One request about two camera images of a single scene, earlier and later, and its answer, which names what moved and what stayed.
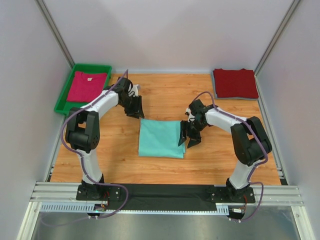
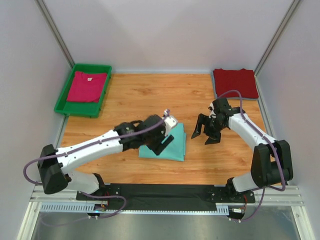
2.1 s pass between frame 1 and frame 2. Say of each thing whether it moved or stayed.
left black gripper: moved
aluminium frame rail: stayed
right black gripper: moved
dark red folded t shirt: stayed
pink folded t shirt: stayed
